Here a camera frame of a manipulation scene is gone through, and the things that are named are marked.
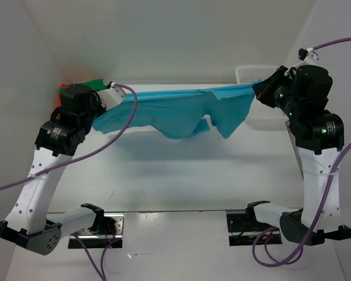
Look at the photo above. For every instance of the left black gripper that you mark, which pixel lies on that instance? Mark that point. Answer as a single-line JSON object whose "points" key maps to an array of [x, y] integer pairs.
{"points": [[96, 99]]}

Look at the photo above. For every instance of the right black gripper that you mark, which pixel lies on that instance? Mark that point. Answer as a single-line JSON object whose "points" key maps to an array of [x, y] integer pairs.
{"points": [[264, 88]]}

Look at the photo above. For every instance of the green t-shirt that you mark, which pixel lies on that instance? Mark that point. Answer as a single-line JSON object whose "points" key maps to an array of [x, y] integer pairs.
{"points": [[97, 85]]}

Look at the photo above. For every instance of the light blue t-shirt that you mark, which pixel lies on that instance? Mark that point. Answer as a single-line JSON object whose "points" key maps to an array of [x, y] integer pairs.
{"points": [[180, 114]]}

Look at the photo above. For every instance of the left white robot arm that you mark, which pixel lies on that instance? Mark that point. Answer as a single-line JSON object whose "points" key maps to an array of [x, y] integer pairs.
{"points": [[27, 225]]}

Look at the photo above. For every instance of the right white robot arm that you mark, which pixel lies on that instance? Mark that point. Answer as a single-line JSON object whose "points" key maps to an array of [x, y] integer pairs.
{"points": [[301, 93]]}

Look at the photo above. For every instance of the white plastic basket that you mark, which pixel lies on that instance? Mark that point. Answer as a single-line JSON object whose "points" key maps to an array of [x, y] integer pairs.
{"points": [[260, 116]]}

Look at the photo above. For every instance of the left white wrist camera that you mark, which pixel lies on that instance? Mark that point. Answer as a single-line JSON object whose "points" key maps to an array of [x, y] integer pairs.
{"points": [[112, 96]]}

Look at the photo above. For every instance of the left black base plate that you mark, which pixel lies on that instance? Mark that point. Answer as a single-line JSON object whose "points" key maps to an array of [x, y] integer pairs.
{"points": [[108, 229]]}

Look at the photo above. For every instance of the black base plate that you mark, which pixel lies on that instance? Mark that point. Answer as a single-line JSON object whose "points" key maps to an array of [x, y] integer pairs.
{"points": [[108, 229], [240, 231]]}

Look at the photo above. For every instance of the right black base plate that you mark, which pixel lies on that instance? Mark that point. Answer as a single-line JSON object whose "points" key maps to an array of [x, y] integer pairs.
{"points": [[240, 231]]}

